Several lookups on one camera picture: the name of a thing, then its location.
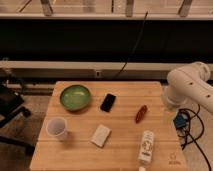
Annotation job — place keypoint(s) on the white sponge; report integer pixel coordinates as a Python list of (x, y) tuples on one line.
[(100, 135)]

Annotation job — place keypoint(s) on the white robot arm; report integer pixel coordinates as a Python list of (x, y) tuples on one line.
[(189, 82)]

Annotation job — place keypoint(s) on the green ceramic bowl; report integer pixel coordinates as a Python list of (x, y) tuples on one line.
[(75, 97)]

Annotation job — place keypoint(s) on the black rectangular phone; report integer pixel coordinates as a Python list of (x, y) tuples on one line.
[(108, 102)]

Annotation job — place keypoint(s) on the clear plastic cup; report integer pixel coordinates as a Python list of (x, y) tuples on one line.
[(57, 128)]

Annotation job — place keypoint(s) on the white lotion bottle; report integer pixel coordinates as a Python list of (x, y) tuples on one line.
[(146, 150)]

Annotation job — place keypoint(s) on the blue connector box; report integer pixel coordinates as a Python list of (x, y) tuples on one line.
[(179, 121)]

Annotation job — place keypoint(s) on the black office chair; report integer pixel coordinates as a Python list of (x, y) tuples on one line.
[(11, 104)]

